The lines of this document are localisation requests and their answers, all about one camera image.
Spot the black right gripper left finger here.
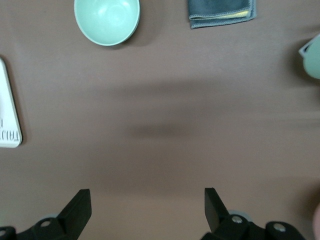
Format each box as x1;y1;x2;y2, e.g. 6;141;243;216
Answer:
14;188;91;240

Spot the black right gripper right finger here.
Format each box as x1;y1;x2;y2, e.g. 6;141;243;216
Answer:
201;187;266;240

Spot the brown table mat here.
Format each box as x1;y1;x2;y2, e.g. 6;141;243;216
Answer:
0;0;320;240

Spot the cream bear print tray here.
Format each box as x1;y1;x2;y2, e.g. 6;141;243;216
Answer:
0;57;23;149

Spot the pale green cup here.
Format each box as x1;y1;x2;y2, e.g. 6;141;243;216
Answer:
303;33;320;80

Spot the mint green bowl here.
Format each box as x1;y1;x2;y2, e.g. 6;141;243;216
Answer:
74;0;141;47

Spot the dark grey folded cloth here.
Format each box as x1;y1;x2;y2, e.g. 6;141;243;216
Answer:
187;0;258;30

